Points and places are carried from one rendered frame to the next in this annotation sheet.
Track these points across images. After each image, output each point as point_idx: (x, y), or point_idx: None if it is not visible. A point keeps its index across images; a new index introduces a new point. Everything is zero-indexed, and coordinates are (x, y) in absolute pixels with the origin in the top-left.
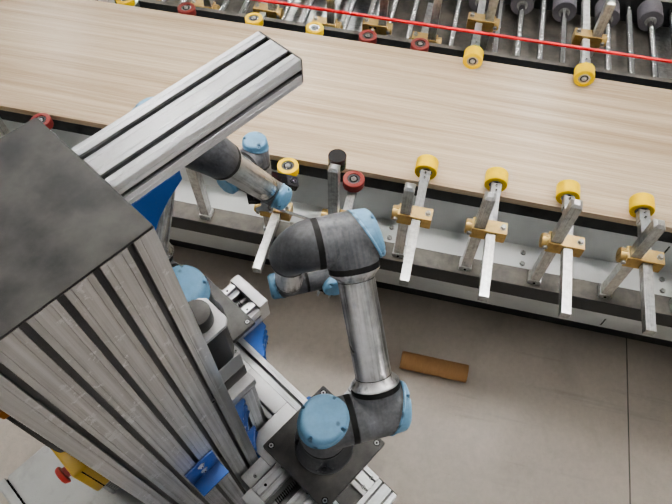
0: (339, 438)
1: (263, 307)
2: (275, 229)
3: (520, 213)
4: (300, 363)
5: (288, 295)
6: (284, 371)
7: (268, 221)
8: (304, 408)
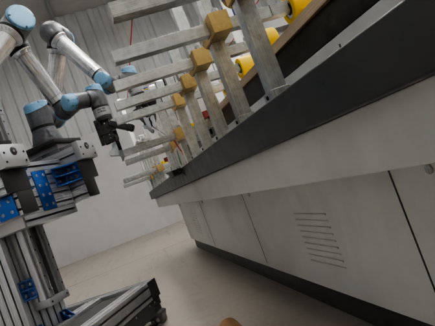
0: None
1: (74, 145)
2: (159, 151)
3: (261, 93)
4: (189, 323)
5: (57, 113)
6: (177, 324)
7: (175, 158)
8: None
